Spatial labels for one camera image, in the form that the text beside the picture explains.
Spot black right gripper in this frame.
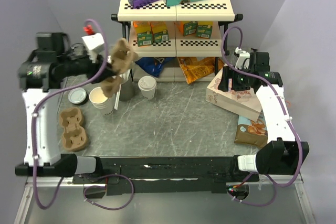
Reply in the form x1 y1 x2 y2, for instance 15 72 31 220
217 66 253 92

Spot brown cardboard cup carrier top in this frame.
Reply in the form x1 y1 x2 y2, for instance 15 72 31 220
100 38 139 97

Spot brown cardboard cup carrier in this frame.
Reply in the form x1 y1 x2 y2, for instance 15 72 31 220
100 38 139 97
59 107 89 152

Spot paper takeout bag orange handles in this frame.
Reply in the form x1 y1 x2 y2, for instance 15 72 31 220
206 69 262 121

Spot white plastic cup lid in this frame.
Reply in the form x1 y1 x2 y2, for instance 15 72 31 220
138 76 156 91

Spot white paper coffee cup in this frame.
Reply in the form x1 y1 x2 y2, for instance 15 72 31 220
139 87 156 100

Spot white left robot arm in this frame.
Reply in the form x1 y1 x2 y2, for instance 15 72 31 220
15 33 115 183

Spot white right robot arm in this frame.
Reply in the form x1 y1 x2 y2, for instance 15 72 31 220
218 48 309 181

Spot bundle of wrapped white straws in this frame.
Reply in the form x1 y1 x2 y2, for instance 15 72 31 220
114 65 132 110

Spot grey straw holder cup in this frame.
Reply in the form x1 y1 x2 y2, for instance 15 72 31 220
119 77 135 101

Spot stack of white paper cups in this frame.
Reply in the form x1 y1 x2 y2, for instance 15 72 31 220
89 87 116 116

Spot orange snack bag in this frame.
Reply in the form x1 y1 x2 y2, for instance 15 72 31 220
177 57 218 84

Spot stack of white lids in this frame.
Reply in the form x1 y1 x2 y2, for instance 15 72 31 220
68 88 87 105

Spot blue snack bag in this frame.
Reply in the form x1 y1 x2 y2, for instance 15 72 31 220
135 57 174 78

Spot green orange box far right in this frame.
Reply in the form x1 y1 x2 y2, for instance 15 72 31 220
196 21 213 39

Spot green orange box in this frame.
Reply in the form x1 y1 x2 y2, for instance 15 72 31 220
133 21 153 47
150 22 169 43
176 21 198 36
196 21 213 39

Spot green orange box far left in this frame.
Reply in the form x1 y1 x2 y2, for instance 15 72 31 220
133 21 153 47

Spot cream two-tier shelf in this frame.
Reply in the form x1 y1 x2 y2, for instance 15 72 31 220
111 0 243 69

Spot brown chips bag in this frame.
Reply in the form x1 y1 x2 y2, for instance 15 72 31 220
234 111 268 148

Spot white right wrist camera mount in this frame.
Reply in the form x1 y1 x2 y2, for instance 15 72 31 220
234 47 250 70

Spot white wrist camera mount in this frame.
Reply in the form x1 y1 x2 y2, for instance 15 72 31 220
81 25 104 62
234 47 250 70

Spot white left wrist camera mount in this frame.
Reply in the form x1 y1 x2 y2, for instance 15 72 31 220
81 25 104 62

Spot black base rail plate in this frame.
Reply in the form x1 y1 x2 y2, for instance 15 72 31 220
25 156 302 196

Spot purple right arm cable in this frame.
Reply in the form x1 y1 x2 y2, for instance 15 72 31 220
222 26 304 206

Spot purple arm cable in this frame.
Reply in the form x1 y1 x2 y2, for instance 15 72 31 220
30 18 134 210
222 26 304 206

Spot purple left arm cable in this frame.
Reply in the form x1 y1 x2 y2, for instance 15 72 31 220
30 18 134 210

